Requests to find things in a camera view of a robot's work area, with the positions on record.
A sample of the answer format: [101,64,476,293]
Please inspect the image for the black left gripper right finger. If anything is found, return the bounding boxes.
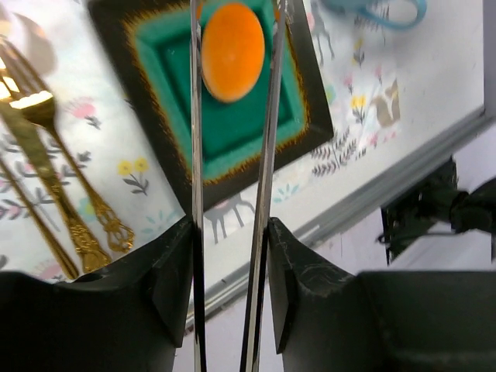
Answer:
[268,218,495,371]

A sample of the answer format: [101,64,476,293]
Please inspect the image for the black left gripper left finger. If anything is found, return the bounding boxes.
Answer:
[1,218,193,372]

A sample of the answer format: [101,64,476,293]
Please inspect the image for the silver metal tongs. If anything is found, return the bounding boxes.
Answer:
[190,1,288,372]

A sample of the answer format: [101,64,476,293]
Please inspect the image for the orange bread piece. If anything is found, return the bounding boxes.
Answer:
[201,1,265,104]

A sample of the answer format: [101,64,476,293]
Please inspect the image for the gold spoon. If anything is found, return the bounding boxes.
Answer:
[1,2,67,282]

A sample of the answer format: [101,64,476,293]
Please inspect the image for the animal print placemat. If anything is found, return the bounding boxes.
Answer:
[0,0,485,284]

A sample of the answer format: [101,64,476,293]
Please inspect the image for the gold fork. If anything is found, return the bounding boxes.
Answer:
[1,38,134,253]

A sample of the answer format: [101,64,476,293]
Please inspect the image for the black and teal square plate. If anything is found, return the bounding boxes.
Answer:
[88,1,333,212]

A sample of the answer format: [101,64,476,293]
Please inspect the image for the light blue mug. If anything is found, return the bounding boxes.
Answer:
[321,0,428,29]

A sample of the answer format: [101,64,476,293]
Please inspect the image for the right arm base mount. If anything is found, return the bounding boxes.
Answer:
[377,158,460,264]

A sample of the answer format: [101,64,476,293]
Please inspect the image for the aluminium rail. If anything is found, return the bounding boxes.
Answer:
[205,110,495,317]

